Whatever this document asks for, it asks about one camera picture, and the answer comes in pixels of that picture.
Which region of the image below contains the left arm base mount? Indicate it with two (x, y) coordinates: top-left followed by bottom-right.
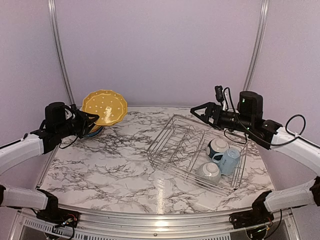
(36, 208), (80, 228)

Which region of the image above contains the pale green bowl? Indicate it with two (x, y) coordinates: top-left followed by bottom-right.
(195, 162), (221, 184)

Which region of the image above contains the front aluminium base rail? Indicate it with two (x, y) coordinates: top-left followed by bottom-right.
(14, 199), (301, 240)

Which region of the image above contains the right aluminium frame post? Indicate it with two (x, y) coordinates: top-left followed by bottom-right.
(243, 0), (270, 91)

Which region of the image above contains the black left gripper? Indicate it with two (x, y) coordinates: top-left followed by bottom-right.
(56, 108), (100, 139)

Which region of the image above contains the dark teal mug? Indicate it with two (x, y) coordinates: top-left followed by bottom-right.
(206, 138), (230, 158)

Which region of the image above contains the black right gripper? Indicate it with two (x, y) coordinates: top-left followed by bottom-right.
(190, 101), (254, 134)

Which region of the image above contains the blue polka dot plate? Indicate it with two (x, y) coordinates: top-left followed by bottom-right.
(83, 127), (103, 139)

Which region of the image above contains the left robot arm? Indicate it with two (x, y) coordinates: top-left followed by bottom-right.
(0, 102), (100, 223)

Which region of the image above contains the yellow polka dot plate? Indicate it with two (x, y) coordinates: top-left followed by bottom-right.
(82, 89), (128, 127)
(90, 125), (102, 133)

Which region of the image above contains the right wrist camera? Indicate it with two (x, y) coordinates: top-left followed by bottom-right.
(214, 85), (229, 111)

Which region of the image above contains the light blue mug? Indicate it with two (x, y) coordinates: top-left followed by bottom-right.
(212, 147), (241, 176)

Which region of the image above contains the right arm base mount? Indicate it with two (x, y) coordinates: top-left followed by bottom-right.
(229, 208), (274, 229)

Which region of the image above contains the aluminium frame post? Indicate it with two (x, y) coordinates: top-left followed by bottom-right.
(48, 0), (75, 104)
(243, 0), (270, 91)

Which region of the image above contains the left aluminium frame post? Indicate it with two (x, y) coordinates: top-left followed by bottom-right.
(48, 0), (75, 104)

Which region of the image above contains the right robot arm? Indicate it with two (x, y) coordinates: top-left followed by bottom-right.
(190, 87), (320, 224)

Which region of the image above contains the metal wire dish rack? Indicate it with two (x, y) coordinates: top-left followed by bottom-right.
(147, 114), (248, 196)

